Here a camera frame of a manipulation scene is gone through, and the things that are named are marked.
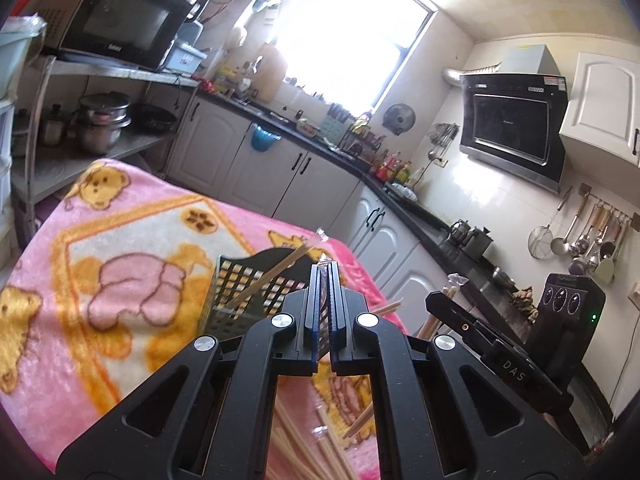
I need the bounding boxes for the kitchen window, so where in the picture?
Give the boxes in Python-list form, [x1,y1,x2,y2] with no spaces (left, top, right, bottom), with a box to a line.
[272,0,436,118]

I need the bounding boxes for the group of condiment bottles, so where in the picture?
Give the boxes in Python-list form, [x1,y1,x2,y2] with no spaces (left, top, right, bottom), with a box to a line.
[375,149,416,187]

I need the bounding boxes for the black utensil holder basket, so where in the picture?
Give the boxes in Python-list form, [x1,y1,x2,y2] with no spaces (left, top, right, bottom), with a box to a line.
[197,247,313,346]

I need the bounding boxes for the pink printed blanket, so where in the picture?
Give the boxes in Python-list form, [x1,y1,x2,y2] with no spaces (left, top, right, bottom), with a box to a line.
[0,157,408,480]

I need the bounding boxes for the blue hanging bag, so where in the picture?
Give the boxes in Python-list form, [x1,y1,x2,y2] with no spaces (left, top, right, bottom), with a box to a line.
[249,124,279,154]

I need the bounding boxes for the steel lidded mug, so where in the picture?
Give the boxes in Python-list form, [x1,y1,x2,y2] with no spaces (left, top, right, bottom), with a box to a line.
[465,227,495,261]

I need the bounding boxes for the stacked steel pots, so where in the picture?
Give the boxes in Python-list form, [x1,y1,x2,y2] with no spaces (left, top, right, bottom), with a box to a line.
[74,92,133,155]

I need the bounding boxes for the steel bowl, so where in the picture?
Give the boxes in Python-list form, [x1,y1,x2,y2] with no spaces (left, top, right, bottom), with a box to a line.
[492,266,518,291]

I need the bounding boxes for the silver exhaust duct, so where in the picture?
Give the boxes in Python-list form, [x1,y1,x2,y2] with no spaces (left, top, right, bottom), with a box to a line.
[441,61,502,87]

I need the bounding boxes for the round wall exhaust fan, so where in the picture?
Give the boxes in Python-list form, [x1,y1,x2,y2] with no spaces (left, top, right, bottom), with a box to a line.
[384,103,417,136]

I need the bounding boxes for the white lower kitchen cabinets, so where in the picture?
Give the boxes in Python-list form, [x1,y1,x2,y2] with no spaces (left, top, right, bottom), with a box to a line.
[165,91,451,338]

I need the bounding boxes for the row of hanging ladles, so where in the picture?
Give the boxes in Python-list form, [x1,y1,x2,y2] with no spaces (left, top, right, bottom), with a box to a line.
[529,183,632,283]

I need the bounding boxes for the black kitchen countertop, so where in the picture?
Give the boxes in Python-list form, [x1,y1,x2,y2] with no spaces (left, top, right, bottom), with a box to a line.
[197,85,541,321]

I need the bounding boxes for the metal shelf rack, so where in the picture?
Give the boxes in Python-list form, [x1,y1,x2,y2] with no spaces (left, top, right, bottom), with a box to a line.
[10,55,201,221]

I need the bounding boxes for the black range hood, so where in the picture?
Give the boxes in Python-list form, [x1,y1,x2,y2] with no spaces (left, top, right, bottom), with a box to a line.
[459,44,569,195]

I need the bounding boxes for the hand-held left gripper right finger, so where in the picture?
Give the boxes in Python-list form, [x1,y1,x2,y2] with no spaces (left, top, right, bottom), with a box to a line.
[327,263,587,480]

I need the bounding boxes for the black wok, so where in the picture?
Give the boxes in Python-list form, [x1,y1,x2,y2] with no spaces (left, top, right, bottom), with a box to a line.
[131,102,178,134]

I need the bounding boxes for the bunch of hanging steel utensils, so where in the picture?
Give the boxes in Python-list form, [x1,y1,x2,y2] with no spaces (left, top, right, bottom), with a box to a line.
[429,122,460,160]

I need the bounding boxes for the blue dish drainer bin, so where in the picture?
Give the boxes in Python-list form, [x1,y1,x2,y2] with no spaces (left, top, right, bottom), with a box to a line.
[162,22,208,72]

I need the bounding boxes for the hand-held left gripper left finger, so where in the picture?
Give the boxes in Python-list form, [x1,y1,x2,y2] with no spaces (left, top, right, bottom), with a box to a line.
[55,263,322,480]

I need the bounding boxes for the wooden cutting board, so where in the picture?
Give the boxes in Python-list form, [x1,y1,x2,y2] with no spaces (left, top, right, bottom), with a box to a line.
[256,42,290,102]

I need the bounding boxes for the pile of chopstick pairs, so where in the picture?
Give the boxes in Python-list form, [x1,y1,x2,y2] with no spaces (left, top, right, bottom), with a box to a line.
[272,397,361,480]

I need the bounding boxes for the white wall cabinet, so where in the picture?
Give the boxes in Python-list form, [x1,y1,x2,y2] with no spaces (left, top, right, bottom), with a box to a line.
[558,51,640,167]

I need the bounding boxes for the pale knife block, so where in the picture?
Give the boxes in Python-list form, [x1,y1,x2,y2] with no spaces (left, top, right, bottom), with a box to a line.
[320,103,352,145]

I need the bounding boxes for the steel kettle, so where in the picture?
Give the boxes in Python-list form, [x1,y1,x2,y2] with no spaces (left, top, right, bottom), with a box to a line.
[449,219,475,247]

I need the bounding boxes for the black spice rack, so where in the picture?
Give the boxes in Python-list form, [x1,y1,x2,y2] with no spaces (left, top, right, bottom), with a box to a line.
[342,120,386,163]

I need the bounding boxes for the black microwave oven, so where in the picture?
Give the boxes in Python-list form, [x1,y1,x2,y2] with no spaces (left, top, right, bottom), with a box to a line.
[59,0,201,72]

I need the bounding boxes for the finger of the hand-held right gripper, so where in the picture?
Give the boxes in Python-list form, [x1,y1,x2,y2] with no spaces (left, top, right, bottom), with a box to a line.
[425,289,497,357]

